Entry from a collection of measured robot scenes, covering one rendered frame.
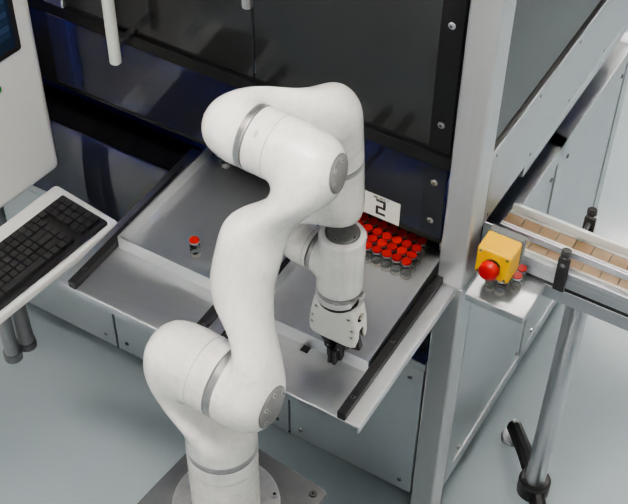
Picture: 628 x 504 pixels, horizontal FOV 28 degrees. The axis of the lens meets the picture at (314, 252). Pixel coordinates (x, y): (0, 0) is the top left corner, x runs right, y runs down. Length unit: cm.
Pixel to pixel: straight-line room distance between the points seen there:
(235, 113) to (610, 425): 197
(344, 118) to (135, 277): 84
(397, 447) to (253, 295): 129
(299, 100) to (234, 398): 45
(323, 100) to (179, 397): 50
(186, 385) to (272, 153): 40
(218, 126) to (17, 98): 103
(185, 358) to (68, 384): 165
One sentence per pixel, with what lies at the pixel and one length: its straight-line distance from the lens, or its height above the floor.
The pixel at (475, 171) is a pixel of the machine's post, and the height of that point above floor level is 121.
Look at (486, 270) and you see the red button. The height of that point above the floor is 101.
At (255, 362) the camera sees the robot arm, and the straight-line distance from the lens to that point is 186.
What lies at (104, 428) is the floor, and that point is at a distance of 344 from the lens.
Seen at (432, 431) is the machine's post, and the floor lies 38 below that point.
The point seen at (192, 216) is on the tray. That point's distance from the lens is 268.
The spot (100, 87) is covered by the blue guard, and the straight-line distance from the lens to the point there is 279.
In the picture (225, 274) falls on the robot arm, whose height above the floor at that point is 142.
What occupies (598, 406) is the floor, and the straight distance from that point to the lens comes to 354.
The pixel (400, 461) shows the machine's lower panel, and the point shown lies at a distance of 310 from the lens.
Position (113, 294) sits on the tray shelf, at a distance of 255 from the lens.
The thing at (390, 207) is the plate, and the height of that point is 103.
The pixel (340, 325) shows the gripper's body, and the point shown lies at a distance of 227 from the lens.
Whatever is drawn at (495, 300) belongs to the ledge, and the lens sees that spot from 254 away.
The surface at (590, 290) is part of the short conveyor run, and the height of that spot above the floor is 91.
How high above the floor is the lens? 277
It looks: 46 degrees down
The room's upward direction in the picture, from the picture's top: 1 degrees clockwise
